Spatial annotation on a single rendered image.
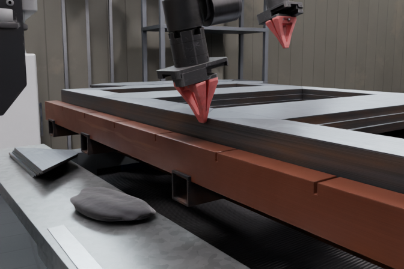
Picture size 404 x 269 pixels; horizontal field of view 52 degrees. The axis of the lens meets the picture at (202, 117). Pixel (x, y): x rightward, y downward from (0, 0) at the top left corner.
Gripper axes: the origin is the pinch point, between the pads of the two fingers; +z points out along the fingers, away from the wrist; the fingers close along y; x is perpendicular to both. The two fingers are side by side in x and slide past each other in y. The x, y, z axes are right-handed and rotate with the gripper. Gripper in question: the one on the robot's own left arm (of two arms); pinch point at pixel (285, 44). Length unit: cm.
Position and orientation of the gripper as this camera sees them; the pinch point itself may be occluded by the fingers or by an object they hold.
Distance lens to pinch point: 107.0
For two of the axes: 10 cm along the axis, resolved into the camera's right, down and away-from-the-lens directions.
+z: 1.8, 9.8, -0.4
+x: -8.1, 1.2, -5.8
